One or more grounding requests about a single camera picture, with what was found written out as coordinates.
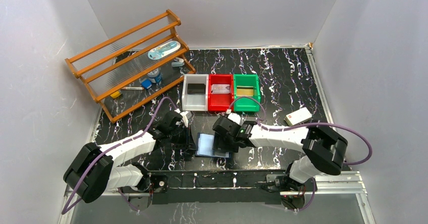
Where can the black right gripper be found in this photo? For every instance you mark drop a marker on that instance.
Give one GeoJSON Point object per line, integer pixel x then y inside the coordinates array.
{"type": "Point", "coordinates": [234, 149]}

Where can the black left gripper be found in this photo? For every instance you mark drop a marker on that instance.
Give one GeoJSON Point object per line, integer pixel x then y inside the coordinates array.
{"type": "Point", "coordinates": [186, 139]}

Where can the blue card holder wallet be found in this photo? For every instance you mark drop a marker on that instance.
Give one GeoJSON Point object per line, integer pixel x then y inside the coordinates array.
{"type": "Point", "coordinates": [205, 147]}

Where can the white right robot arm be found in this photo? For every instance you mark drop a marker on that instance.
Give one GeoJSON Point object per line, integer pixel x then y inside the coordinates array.
{"type": "Point", "coordinates": [324, 148]}

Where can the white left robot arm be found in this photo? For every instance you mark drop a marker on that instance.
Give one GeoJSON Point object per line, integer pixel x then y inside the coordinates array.
{"type": "Point", "coordinates": [96, 169]}

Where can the gold credit card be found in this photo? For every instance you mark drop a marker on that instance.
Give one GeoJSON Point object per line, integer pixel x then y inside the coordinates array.
{"type": "Point", "coordinates": [245, 91]}

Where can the white VIP card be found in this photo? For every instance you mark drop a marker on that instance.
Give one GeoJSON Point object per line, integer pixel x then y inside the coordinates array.
{"type": "Point", "coordinates": [220, 89]}

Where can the red plastic bin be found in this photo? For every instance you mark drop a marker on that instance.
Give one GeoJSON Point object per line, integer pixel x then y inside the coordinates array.
{"type": "Point", "coordinates": [220, 102]}

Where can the green plastic bin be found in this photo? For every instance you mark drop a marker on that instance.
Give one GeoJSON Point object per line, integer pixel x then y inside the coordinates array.
{"type": "Point", "coordinates": [245, 103]}

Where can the white plastic bin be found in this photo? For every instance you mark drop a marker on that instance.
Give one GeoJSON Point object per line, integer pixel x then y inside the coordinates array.
{"type": "Point", "coordinates": [195, 102]}

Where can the white box with red logo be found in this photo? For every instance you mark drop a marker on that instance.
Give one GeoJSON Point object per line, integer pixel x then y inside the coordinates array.
{"type": "Point", "coordinates": [297, 117]}

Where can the small blue box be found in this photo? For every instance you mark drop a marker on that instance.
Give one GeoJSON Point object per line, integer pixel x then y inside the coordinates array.
{"type": "Point", "coordinates": [146, 84]}

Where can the pale green tape dispenser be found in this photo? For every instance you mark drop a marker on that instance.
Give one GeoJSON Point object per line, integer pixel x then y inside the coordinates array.
{"type": "Point", "coordinates": [177, 62]}

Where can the white marker pen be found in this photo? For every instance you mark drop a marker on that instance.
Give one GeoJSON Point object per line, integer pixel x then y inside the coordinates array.
{"type": "Point", "coordinates": [132, 88]}

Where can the yellow small block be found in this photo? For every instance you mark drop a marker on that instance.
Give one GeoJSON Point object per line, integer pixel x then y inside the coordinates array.
{"type": "Point", "coordinates": [116, 94]}

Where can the orange wooden shelf rack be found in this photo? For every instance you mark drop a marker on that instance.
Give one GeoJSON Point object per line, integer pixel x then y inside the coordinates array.
{"type": "Point", "coordinates": [122, 61]}

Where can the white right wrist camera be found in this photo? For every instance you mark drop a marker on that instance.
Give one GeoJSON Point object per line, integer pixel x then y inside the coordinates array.
{"type": "Point", "coordinates": [235, 118]}

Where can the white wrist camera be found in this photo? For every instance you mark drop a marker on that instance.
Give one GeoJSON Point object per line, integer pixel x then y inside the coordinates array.
{"type": "Point", "coordinates": [235, 118]}
{"type": "Point", "coordinates": [186, 115]}

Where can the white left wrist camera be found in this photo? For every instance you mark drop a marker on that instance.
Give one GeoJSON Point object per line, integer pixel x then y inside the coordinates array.
{"type": "Point", "coordinates": [186, 115]}

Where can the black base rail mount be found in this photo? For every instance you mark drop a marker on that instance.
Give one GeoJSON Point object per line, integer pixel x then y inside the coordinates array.
{"type": "Point", "coordinates": [218, 187]}

